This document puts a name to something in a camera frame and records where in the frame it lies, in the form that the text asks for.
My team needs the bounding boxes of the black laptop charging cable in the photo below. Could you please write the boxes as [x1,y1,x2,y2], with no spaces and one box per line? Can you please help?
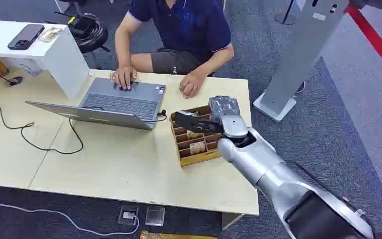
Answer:
[142,109,168,123]

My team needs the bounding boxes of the long black desk cable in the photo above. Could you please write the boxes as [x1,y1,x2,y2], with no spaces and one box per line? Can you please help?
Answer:
[0,101,84,155]

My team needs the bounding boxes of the wrapped grey wrist camera box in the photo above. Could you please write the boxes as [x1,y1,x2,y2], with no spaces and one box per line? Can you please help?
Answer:
[208,96,241,120]

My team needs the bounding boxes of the clear plastic cup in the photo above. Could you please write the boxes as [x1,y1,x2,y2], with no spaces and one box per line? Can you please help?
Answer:
[22,59,42,76]

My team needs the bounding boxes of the red barrier belt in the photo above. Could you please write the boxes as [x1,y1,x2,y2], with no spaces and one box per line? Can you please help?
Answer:
[346,4,382,84]

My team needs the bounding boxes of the closed floor socket cover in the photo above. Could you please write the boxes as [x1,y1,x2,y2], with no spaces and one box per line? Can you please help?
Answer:
[145,206,166,227]

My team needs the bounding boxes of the person's left hand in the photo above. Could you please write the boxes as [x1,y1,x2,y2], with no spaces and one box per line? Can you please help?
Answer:
[179,71,208,99]

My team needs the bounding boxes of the pale table leg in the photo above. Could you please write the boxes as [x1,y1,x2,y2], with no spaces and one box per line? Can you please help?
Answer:
[222,213,245,231]

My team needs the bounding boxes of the grey metal pillar stand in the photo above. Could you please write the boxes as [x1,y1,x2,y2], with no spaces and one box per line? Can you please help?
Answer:
[253,0,351,122]

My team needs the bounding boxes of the grey open laptop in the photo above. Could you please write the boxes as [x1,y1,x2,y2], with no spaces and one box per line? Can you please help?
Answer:
[25,77,167,131]

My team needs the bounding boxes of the white floor cable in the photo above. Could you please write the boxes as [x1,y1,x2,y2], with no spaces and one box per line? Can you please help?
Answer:
[0,192,140,237]

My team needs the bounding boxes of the black smartphone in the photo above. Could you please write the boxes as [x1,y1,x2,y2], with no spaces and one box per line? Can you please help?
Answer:
[7,24,46,51]

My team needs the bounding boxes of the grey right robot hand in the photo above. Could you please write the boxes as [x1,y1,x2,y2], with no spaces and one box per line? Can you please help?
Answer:
[173,110,225,136]

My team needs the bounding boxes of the person's right hand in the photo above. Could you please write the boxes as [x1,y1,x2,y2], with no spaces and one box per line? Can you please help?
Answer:
[111,66,138,91]

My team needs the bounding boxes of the person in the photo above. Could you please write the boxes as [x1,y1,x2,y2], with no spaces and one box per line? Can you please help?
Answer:
[111,0,235,99]

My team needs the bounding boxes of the black round post base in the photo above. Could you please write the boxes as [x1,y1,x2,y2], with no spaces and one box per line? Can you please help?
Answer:
[274,0,298,26]

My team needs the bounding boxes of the white desk shelf riser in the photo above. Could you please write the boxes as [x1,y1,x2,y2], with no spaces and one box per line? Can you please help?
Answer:
[0,19,90,100]

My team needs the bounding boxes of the wooden card box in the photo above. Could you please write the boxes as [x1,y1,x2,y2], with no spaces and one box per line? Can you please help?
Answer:
[169,105,225,168]

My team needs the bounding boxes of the golden patterned box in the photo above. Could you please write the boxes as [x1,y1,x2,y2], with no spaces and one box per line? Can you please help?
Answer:
[139,230,219,239]

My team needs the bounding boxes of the small printed packet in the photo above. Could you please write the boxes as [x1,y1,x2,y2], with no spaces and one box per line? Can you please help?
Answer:
[38,27,64,44]

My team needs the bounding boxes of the black stool with cable coil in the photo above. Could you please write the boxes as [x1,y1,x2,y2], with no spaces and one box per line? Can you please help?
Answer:
[44,11,110,54]

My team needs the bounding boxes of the floor socket with plug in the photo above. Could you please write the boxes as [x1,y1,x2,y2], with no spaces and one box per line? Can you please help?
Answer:
[118,206,139,226]

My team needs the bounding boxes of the patterned card in box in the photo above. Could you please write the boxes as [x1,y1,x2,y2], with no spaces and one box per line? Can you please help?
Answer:
[189,141,207,156]

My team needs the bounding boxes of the black cable with plug head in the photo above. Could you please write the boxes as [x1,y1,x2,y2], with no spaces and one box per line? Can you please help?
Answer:
[0,69,24,88]

